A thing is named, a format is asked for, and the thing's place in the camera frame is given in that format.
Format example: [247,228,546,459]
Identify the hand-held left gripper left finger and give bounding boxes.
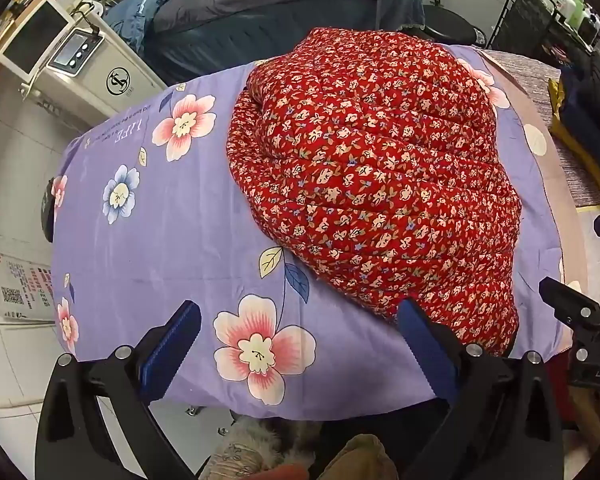
[34,300,203,480]

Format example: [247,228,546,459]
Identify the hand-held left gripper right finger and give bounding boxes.
[397,297,565,480]

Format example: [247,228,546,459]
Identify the red floral quilted jacket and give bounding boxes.
[225,26,525,358]

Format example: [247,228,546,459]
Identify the dark navy clothes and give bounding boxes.
[560,52,600,173]

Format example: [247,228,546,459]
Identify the grey woven mat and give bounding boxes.
[490,50,600,207]

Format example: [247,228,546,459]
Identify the pink dotted sheet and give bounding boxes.
[482,50,588,361]

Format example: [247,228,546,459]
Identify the purple floral bedsheet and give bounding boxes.
[50,42,568,421]

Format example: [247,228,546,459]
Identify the fluffy beige slipper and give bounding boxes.
[200,417,321,480]

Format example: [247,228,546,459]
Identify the person's olive trouser leg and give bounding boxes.
[320,432,401,480]

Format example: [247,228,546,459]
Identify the yellow cloth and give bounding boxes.
[547,77,570,126]

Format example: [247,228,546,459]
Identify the printed paper notice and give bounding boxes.
[0,247,56,326]

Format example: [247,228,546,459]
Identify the black object at table edge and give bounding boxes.
[40,175,68,243]

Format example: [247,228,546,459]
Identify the black round stool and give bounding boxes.
[422,7,488,51]

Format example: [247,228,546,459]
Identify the white machine with control panel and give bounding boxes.
[20,7,168,126]

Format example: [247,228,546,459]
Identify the dark blue bed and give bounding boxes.
[142,0,426,86]

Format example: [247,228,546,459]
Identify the white framed screen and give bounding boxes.
[0,0,76,78]

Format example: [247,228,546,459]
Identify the teal blue quilt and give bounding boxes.
[100,0,221,56]

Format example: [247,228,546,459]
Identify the black wire rack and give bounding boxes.
[490,0,600,63]

